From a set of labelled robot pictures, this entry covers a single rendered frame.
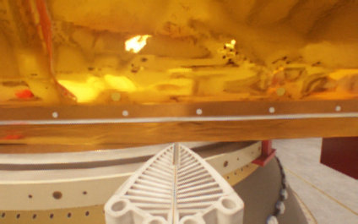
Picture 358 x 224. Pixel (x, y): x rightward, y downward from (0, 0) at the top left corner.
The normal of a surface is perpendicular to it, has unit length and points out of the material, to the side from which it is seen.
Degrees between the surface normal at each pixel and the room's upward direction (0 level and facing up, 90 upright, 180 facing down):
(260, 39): 92
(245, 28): 91
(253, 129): 90
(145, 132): 90
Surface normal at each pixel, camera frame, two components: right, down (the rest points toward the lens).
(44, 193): 0.10, 0.10
